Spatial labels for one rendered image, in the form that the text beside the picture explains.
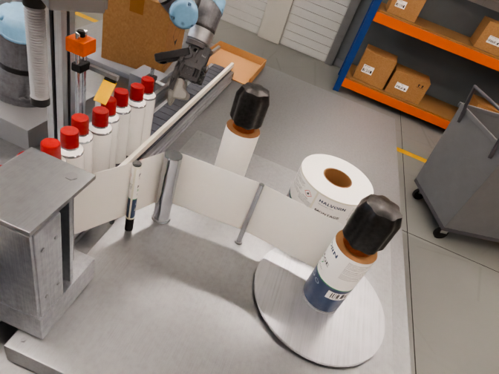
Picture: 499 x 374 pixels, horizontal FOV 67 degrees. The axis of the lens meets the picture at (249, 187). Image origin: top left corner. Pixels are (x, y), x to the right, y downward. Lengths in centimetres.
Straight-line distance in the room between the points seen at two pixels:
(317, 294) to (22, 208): 56
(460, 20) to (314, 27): 165
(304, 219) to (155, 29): 98
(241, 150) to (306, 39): 438
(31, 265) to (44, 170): 14
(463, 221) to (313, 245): 212
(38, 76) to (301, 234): 62
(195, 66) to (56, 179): 72
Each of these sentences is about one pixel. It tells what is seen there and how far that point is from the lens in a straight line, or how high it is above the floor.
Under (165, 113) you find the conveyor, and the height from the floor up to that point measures 88.
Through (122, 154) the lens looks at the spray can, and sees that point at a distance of 103.
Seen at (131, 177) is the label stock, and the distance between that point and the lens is 78.
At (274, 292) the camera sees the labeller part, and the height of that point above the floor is 89.
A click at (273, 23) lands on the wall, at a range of 525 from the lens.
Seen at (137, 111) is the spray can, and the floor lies 103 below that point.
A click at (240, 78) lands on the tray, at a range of 181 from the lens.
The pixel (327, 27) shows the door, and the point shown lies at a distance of 520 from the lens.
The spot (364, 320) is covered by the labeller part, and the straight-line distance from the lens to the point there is 91.
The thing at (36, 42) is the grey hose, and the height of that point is 121.
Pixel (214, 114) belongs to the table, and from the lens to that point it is 146.
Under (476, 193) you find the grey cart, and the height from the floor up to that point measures 48.
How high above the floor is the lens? 154
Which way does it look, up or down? 38 degrees down
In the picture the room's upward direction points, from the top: 21 degrees clockwise
